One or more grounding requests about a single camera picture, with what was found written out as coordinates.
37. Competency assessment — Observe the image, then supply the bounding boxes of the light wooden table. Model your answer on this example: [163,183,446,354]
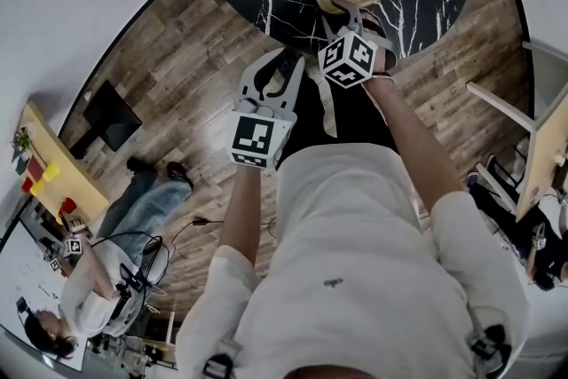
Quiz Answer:
[16,100,110,224]

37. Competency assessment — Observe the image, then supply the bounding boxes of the beige fabric strap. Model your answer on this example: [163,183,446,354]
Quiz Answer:
[309,65,340,138]

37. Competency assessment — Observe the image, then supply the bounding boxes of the person's black trousers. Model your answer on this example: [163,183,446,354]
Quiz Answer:
[273,51,400,168]

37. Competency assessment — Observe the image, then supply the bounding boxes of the person's left forearm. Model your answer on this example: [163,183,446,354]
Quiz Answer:
[217,165,279,268]

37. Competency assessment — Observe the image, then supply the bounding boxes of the person's right forearm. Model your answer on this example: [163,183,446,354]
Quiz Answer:
[362,74,466,219]

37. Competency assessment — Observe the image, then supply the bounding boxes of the light wooden desk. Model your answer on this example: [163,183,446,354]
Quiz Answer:
[514,113,568,224]

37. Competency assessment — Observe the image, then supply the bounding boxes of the small potted plant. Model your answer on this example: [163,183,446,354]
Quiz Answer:
[11,129,36,162]

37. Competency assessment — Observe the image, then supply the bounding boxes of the white table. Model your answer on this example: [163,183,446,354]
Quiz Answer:
[0,220,88,372]

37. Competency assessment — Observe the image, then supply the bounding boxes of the black flat panel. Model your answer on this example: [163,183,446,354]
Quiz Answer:
[81,79,144,153]

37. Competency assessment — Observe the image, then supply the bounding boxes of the white chair frame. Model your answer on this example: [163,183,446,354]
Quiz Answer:
[465,39,568,137]

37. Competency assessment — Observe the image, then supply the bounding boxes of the black floor cable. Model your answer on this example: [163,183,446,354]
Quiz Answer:
[170,214,277,246]

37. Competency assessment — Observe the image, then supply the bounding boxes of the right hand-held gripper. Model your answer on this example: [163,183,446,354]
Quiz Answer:
[316,0,399,91]

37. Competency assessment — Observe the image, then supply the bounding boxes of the grey harness strap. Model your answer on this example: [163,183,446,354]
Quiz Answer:
[201,337,244,379]
[464,322,512,375]

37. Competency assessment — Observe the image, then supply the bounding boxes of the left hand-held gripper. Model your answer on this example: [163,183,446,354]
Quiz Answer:
[227,48,308,170]

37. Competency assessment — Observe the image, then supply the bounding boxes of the person's white shirt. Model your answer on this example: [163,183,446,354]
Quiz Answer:
[175,143,533,379]

